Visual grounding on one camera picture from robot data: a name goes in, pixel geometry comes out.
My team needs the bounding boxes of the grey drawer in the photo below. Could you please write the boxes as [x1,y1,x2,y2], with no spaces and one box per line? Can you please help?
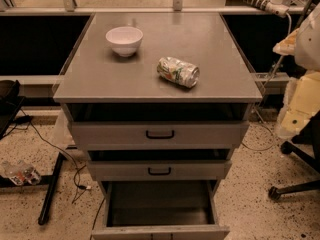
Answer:
[92,181,229,240]
[64,103,248,151]
[88,149,231,181]

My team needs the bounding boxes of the grey drawer cabinet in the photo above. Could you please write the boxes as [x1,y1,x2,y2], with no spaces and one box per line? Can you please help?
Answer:
[52,12,264,240]

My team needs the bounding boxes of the black chair at left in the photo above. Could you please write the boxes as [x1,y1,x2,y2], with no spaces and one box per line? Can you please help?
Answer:
[0,80,24,139]

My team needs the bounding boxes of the white power strip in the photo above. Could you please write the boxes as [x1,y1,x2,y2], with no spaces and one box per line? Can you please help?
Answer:
[242,0,289,18]

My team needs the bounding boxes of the white power cord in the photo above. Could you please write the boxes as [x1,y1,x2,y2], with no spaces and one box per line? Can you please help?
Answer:
[240,13,293,152]

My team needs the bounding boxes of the black office chair base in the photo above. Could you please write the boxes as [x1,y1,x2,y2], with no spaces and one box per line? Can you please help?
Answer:
[268,141,320,202]

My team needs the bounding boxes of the crumpled plastic bottle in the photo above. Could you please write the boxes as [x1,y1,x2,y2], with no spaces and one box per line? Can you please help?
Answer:
[2,160,42,186]

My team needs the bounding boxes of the grey top drawer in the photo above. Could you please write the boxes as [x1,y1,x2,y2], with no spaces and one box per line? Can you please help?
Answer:
[64,103,248,151]

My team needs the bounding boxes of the black floor stand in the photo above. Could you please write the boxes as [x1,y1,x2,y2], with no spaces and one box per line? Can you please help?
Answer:
[0,153,66,226]

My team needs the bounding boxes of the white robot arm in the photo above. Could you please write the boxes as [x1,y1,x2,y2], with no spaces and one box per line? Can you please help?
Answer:
[273,5,320,139]

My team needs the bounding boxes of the grey middle drawer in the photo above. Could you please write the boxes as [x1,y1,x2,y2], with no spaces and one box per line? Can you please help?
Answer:
[88,149,231,181]

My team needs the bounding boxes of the black floor cable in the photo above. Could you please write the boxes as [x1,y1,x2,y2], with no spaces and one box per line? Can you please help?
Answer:
[6,108,93,205]

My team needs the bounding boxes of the white ceramic bowl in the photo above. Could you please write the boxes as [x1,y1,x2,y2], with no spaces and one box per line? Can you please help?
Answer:
[105,26,143,57]

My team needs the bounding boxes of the grey bottom drawer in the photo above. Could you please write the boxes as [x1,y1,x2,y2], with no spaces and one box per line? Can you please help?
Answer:
[92,181,229,240]

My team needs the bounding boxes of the crushed soda can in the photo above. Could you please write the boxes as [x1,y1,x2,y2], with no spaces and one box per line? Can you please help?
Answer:
[157,57,200,88]

